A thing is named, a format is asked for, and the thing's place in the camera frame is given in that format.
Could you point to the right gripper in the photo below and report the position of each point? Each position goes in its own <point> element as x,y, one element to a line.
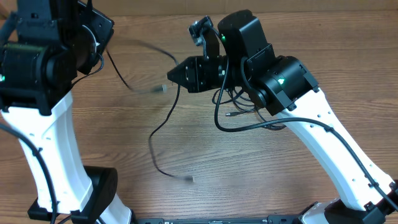
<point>198,80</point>

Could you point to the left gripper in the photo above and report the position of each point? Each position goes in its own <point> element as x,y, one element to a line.
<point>104,27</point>

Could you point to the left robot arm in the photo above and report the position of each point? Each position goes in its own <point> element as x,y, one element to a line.
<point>47,46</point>

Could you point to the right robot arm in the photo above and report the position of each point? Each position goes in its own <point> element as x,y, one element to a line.
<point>236,53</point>

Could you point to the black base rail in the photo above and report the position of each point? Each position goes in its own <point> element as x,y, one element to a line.
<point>271,219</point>

